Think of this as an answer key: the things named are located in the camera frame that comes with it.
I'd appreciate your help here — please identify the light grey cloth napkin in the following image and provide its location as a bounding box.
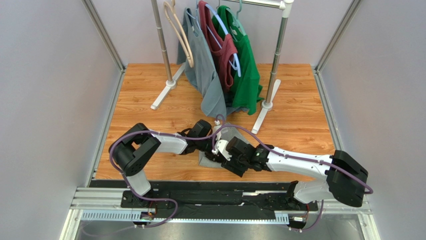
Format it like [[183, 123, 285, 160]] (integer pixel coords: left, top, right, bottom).
[[198, 127, 250, 169]]

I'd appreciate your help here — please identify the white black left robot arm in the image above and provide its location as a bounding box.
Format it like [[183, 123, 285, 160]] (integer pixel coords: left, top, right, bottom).
[[108, 120, 226, 196]]

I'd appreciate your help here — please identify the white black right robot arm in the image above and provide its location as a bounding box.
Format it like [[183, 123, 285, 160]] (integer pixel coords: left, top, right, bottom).
[[213, 137, 372, 208]]

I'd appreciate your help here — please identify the blue-grey hanging shirt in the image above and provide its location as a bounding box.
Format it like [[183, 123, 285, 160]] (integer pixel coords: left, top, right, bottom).
[[176, 7, 227, 117]]

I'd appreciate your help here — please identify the green hanging shirt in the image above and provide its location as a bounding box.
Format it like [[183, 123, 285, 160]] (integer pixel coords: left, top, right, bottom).
[[217, 5, 263, 115]]

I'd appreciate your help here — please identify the maroon hanging shirt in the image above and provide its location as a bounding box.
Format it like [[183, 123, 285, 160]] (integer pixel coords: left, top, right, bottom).
[[197, 0, 238, 93]]

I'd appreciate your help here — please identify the wooden hanger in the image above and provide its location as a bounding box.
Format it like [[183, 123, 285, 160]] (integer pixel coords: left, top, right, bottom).
[[163, 0, 194, 68]]

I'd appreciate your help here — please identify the teal green hanger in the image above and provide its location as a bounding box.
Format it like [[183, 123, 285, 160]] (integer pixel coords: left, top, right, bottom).
[[225, 0, 247, 40]]

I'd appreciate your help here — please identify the light blue hanger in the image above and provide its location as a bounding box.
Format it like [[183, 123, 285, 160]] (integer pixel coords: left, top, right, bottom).
[[193, 0, 242, 82]]

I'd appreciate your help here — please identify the white clothes rack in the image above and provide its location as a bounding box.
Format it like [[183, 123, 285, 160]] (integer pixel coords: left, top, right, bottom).
[[151, 0, 293, 134]]

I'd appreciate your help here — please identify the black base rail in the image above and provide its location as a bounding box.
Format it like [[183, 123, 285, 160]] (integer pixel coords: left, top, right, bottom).
[[89, 180, 321, 220]]

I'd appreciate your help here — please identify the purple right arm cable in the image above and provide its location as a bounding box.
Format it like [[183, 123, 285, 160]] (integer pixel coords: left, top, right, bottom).
[[211, 123, 374, 233]]

